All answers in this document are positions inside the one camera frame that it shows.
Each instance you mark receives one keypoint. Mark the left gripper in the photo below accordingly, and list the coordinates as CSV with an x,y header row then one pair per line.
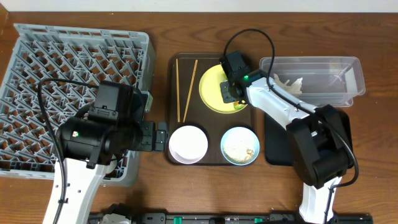
x,y
148,135

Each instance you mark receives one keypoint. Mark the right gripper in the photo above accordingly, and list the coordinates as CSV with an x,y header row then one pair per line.
x,y
226,91

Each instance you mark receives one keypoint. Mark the green orange snack wrapper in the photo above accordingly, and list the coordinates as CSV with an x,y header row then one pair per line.
x,y
238,106

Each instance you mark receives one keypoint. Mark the pink bowl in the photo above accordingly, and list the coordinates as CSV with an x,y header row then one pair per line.
x,y
188,144

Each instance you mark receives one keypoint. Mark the wooden chopstick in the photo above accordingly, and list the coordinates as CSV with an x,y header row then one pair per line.
x,y
177,90
190,90

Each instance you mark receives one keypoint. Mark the white napkin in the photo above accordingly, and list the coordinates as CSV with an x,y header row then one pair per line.
x,y
294,89

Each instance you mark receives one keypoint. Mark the light blue bowl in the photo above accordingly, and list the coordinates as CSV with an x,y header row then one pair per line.
x,y
240,146

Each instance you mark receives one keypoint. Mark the white paper cup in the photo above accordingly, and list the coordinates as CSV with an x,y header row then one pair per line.
x,y
112,164

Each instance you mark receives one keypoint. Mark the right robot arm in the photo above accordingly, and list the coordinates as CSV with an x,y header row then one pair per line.
x,y
319,138

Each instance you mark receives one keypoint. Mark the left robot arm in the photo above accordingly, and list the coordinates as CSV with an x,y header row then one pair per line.
x,y
91,140

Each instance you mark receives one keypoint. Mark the black waste tray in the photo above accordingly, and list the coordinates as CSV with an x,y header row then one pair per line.
x,y
277,149

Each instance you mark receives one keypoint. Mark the grey dishwasher rack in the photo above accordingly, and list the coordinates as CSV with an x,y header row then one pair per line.
x,y
82,58

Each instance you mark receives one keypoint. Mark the yellow plate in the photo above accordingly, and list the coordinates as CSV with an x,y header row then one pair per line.
x,y
210,91

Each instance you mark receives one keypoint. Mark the dark brown serving tray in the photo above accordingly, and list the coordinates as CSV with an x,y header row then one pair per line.
x,y
213,124

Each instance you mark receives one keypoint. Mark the clear plastic bin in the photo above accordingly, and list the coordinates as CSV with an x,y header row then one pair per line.
x,y
328,80

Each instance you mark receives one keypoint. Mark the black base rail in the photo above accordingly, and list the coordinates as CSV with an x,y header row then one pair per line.
x,y
121,213

